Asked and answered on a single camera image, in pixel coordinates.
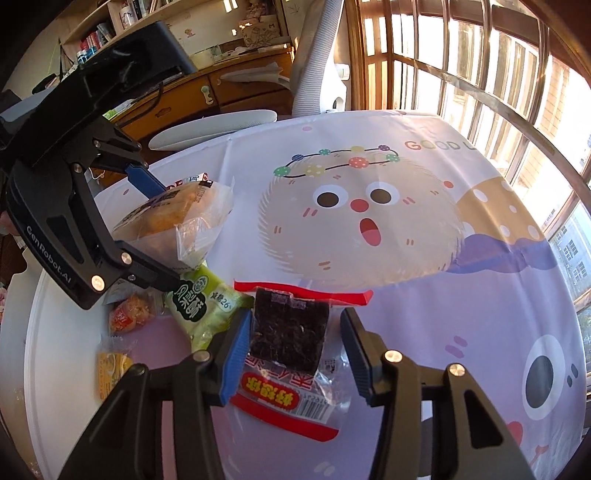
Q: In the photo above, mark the patterned cardboard box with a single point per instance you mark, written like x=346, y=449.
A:
x=262, y=34

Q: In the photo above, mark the white plastic bin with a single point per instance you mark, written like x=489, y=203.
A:
x=60, y=369

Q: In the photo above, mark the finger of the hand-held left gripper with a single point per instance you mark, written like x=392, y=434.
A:
x=152, y=274
x=145, y=180

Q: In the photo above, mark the bread packet with red label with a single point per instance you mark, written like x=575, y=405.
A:
x=184, y=217

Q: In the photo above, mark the grey office chair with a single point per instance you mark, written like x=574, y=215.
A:
x=318, y=55

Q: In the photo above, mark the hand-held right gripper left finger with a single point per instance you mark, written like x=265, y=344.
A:
x=235, y=360

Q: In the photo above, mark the dark seaweed packet red ends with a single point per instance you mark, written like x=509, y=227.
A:
x=291, y=332

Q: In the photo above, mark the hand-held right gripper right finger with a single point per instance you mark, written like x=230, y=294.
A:
x=355, y=360

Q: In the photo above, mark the wooden bookshelf with books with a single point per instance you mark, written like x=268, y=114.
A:
x=120, y=23

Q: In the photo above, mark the small orange snack packet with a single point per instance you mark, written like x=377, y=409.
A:
x=113, y=374

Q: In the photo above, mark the green snack packet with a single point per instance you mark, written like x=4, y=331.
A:
x=203, y=304

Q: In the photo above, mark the wooden desk with drawers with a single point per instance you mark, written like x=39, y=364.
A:
x=249, y=92

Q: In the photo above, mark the small candy packet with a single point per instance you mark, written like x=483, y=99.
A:
x=131, y=314

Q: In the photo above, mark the cartoon printed tablecloth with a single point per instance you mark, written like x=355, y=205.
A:
x=415, y=230

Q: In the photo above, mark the white drawer knob figure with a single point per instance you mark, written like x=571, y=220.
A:
x=206, y=94

